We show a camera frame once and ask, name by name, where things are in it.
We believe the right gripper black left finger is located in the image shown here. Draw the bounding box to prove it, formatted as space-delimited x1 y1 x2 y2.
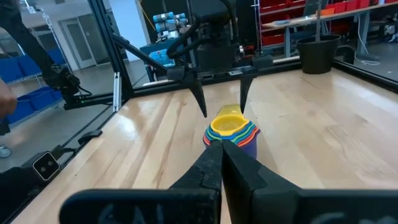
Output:
169 140 224 190

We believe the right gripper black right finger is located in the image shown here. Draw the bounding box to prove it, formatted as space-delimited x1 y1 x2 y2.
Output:
222 140 301 224

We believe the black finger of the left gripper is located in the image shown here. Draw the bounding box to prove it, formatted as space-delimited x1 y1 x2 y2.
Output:
186 80 208 118
239 73 257 114

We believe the navy purple measuring cup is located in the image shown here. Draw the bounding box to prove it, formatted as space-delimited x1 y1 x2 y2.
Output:
203 126 261 160

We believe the red measuring cup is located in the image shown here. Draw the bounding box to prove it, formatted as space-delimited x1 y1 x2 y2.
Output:
203 124 261 147

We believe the orange measuring cup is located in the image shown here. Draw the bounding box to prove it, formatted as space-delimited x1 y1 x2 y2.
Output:
203 124 259 146

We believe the light blue measuring cup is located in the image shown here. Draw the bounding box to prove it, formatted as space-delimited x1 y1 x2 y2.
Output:
205 124 257 144

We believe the green measuring cup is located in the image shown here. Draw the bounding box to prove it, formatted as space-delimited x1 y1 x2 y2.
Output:
206 123 256 142

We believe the royal blue measuring cup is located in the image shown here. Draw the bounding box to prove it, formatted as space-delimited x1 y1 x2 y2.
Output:
207 123 253 140

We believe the yellow measuring cup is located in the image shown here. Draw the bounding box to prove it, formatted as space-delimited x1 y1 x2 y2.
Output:
210 103 251 137

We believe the red storage bins shelf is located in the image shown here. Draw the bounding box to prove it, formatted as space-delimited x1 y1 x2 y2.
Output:
259 0 398 47

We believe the black plant pot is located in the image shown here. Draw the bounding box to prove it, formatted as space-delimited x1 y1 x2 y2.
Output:
295 34 342 75

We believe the grey workbench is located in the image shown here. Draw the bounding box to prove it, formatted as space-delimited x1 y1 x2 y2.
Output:
262 2 398 62

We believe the black clamp foot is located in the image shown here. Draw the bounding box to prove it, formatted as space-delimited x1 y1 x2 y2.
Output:
77 129 103 146

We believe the blue storage bins shelf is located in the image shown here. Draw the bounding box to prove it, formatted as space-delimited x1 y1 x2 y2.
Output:
0 48 67 125

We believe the person's hand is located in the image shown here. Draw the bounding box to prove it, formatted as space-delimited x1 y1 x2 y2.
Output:
0 78 18 119

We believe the silver aluminium bracket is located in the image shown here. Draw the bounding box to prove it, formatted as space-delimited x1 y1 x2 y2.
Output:
113 72 123 112

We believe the white cable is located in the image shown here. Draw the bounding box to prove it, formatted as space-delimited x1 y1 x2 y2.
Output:
355 14 382 66

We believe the small silver-faced camera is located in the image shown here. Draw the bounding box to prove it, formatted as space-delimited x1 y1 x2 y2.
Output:
32 151 61 182

